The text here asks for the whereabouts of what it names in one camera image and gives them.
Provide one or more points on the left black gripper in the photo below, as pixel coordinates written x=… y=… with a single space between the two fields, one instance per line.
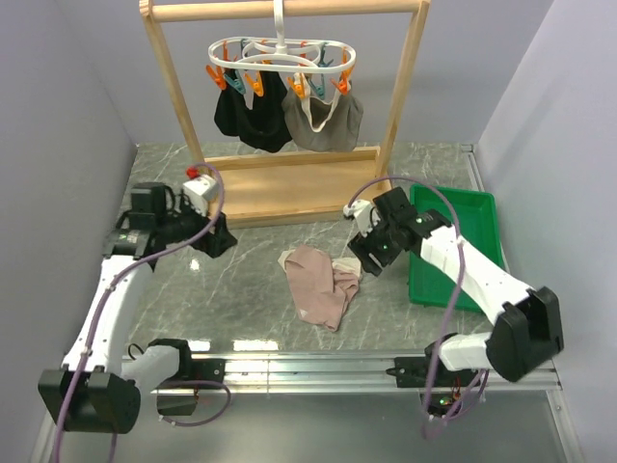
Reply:
x=216 y=242

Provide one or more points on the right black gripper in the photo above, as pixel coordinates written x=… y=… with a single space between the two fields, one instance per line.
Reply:
x=362 y=246

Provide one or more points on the pink beige underwear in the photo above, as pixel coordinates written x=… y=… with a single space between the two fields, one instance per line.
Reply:
x=321 y=287

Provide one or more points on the white plastic clip hanger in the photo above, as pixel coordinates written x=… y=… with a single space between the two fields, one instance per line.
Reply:
x=240 y=62

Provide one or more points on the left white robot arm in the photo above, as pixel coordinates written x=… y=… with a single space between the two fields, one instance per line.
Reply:
x=92 y=391

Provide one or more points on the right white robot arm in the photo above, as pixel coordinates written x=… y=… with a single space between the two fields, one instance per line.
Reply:
x=526 y=323

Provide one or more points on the black underwear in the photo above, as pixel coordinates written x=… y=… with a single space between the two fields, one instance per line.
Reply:
x=261 y=126

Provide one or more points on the grey underwear white trim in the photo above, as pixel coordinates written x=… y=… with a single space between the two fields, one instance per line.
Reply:
x=323 y=126

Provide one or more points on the green plastic bin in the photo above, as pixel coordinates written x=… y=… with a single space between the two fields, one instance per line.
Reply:
x=476 y=211

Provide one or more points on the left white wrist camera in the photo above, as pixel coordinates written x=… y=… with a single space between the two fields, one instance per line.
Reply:
x=199 y=190

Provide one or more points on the wooden hanging rack frame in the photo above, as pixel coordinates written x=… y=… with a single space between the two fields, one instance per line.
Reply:
x=289 y=187

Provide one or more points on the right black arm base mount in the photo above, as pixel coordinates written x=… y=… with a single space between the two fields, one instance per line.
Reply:
x=409 y=372

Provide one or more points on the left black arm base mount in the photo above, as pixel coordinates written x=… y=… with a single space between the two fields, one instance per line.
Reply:
x=207 y=369

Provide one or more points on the aluminium rail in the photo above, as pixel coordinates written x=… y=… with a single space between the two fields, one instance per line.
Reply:
x=323 y=372

